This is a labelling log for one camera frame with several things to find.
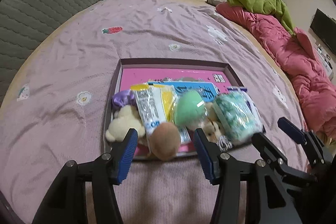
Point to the pink quilted comforter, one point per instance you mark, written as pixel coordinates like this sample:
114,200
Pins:
295,55

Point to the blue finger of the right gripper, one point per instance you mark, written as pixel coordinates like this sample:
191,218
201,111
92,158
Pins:
269,152
315,150

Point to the black wall television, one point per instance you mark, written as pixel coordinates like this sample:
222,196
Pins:
325,28

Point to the cream plush with purple hat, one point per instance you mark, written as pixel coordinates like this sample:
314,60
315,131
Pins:
125,116

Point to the green fleece blanket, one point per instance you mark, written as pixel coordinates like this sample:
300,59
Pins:
276,8

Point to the green floral tissue pack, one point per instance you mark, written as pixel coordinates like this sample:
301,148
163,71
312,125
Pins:
235,116

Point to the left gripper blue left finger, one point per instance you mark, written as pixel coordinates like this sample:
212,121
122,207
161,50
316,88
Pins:
123,153

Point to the pink patterned bed sheet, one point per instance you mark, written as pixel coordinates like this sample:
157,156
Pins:
54,109

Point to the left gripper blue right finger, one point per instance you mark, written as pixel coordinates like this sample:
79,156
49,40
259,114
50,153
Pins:
208,155

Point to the green makeup sponge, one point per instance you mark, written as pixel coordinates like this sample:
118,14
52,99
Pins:
189,109

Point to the leopard print scrunchie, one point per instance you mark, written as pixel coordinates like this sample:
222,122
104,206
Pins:
224,144

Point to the shallow dark cardboard box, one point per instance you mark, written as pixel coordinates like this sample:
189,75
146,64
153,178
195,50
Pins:
173,66

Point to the pink children's book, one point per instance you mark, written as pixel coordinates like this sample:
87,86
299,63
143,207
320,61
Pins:
208,92

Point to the brown round plush ball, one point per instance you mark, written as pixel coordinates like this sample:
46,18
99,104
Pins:
165,141

